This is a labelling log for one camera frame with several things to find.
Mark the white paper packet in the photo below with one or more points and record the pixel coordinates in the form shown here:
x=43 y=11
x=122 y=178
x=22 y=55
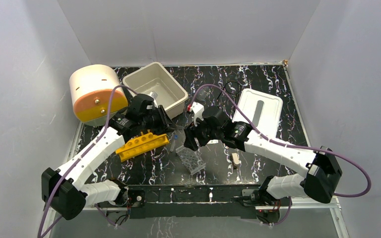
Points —
x=214 y=141

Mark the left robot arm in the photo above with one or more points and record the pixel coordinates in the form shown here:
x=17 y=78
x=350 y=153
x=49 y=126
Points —
x=143 y=128

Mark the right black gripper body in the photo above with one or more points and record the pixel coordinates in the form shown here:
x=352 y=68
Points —
x=205 y=134

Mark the yellow test tube rack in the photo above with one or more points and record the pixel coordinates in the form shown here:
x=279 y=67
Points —
x=140 y=145

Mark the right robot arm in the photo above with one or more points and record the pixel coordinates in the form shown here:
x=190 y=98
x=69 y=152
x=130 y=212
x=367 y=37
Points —
x=317 y=173

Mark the beige plastic bin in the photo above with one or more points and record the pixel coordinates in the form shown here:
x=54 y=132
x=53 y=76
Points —
x=154 y=78

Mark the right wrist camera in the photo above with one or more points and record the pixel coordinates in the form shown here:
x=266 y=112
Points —
x=197 y=109

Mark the clear acrylic tube rack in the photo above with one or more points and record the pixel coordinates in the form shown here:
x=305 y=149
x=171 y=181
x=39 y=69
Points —
x=190 y=159

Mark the white bin lid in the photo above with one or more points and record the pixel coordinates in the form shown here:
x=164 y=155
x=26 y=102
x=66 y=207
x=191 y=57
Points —
x=262 y=109

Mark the blue capped test tube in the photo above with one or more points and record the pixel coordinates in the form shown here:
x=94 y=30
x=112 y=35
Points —
x=173 y=142

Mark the black mounting base rail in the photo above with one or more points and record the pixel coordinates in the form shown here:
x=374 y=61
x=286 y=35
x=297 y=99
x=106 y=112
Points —
x=190 y=200

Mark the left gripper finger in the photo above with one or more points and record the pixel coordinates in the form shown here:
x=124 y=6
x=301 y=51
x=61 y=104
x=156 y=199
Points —
x=165 y=121
x=163 y=130

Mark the cream and orange cylinder appliance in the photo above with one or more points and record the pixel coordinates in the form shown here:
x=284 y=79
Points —
x=90 y=89

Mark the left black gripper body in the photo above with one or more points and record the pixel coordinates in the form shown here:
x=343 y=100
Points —
x=164 y=119

